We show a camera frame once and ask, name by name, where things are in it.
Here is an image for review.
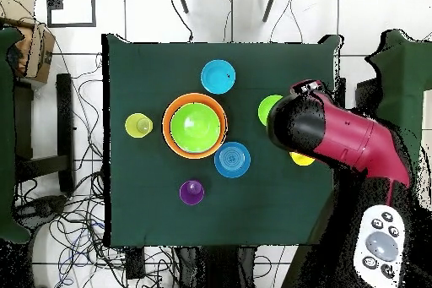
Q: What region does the black camera tripod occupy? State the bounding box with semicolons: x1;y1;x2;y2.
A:
174;0;280;23

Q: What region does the black power box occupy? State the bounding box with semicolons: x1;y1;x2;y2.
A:
125;247;147;280

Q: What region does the large orange bowl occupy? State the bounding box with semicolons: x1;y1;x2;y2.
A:
162;92;229;160

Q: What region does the green cloth covered table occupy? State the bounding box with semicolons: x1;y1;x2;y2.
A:
0;25;33;245
365;29;432;181

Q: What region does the small green bowl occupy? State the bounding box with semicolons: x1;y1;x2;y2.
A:
257;94;284;128

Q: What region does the white box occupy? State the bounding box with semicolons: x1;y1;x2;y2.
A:
418;89;432;213

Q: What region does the small ribbed blue bowl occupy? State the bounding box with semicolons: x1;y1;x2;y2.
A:
213;141;252;179

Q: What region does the tangle of floor cables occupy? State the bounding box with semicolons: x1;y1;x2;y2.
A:
14;41;176;288

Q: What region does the purple cup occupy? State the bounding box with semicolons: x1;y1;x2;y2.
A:
178;179;206;207

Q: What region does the opaque yellow cup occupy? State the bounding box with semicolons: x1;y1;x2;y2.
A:
289;151;316;167

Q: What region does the small cyan bowl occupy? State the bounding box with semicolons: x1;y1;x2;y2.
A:
200;58;237;95

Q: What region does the dark grey base foot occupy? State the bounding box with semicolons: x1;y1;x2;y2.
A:
14;194;68;231

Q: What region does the dark green tablecloth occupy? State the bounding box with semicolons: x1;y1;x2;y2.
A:
100;33;345;248

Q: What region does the black square floor frame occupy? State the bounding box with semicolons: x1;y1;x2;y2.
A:
46;0;97;28

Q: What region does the large green bowl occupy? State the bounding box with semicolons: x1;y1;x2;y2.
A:
169;102;223;154

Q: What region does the brown cardboard box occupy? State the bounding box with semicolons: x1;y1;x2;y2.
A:
0;0;57;84

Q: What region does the translucent yellow-green cup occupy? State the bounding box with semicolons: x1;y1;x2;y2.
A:
124;112;154;139

